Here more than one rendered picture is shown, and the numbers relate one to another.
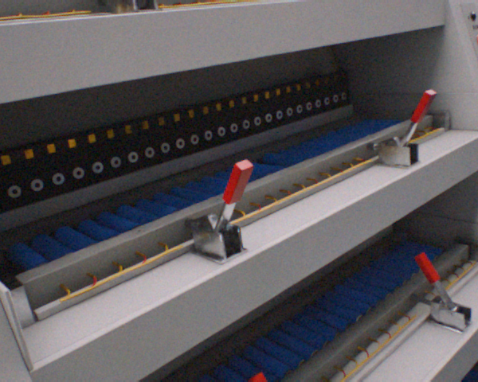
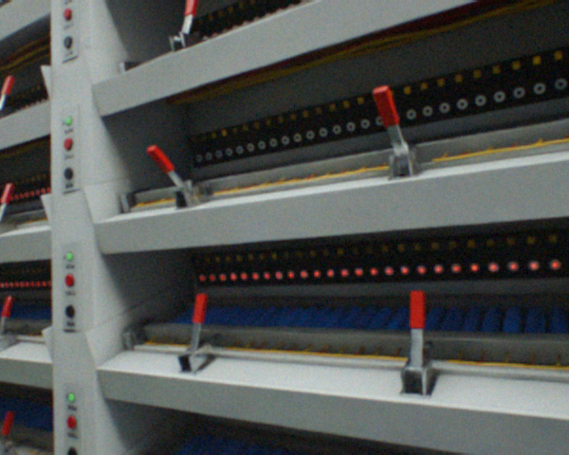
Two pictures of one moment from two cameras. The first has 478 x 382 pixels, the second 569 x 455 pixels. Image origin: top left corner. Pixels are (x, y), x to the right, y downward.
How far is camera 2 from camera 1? 0.63 m
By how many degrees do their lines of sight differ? 69
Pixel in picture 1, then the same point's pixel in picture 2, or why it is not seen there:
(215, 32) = (213, 57)
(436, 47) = not seen: outside the picture
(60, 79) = (137, 98)
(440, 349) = (361, 388)
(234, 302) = (176, 236)
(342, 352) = (305, 336)
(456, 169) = (504, 200)
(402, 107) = not seen: outside the picture
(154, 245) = not seen: hidden behind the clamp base
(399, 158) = (393, 168)
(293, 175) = (299, 169)
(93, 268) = (160, 197)
